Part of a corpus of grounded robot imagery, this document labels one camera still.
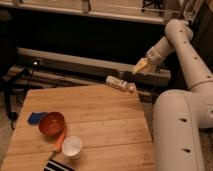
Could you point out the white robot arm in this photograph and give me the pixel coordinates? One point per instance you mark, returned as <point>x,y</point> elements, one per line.
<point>178,115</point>

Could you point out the black white striped cloth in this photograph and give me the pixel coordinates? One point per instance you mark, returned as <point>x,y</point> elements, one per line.
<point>53,165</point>

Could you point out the black office chair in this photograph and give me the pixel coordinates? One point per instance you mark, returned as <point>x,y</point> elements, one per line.
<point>8,51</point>

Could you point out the grey baseboard heater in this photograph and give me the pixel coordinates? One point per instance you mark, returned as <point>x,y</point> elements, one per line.
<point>90,66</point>

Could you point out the orange carrot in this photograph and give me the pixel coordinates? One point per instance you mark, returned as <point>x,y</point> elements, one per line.
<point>58,143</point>

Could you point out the black tripod stand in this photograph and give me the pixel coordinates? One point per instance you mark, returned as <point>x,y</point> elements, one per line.
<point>6,87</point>

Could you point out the white window sill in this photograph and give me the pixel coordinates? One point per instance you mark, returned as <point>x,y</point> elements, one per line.
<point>147,11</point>

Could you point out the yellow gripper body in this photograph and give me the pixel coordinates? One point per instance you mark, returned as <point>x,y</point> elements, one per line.
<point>143,66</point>

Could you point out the blue sponge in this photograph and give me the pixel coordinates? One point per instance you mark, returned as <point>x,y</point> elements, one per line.
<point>35,117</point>

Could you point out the white cup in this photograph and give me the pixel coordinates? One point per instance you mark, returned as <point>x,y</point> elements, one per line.
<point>72,146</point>

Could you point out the red bowl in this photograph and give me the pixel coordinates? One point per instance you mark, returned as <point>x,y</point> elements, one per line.
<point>52,124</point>

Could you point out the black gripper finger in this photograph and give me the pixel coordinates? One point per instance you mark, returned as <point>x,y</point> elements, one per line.
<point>130,77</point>

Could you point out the wooden table board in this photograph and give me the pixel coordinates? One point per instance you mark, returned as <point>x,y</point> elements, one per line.
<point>110,123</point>

